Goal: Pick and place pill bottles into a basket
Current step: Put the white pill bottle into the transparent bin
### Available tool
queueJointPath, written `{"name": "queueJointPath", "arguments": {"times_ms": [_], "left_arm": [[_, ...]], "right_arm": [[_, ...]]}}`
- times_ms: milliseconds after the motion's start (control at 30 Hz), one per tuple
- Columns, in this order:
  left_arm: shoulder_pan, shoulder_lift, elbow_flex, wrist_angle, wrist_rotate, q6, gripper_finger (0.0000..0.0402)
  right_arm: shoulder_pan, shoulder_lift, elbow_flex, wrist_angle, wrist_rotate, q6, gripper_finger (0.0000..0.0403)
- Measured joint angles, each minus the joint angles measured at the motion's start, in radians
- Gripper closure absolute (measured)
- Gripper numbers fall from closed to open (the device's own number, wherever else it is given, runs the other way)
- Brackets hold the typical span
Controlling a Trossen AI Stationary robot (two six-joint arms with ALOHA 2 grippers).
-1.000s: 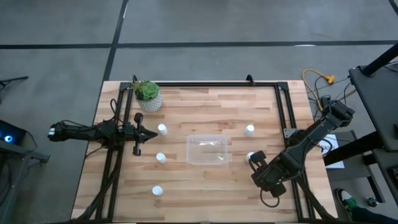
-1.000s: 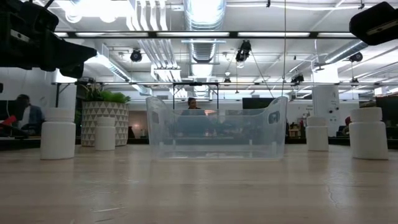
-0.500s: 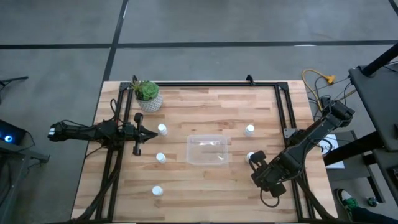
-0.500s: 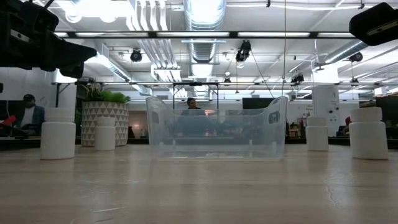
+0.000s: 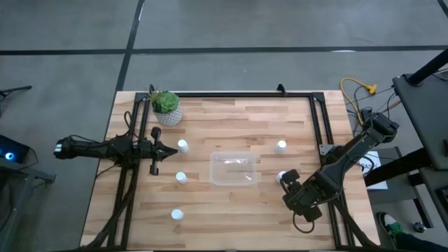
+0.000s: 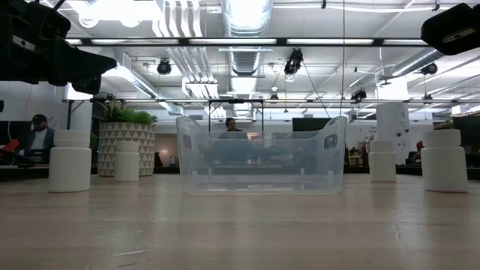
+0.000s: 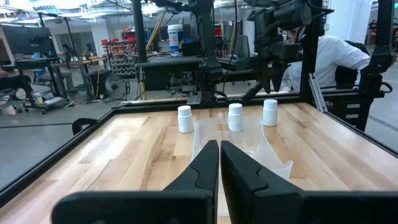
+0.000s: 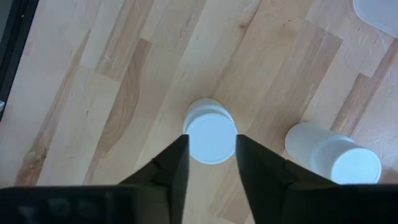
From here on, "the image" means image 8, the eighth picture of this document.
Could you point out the clear plastic basket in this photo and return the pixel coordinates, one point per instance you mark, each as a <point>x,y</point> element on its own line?
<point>382,12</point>

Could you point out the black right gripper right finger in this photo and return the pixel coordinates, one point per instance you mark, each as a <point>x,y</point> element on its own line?
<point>261,174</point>

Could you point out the black aluminium table frame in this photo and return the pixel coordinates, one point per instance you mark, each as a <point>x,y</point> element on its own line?
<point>15,40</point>

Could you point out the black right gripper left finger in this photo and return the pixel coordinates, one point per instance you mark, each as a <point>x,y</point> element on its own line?
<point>174,168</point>

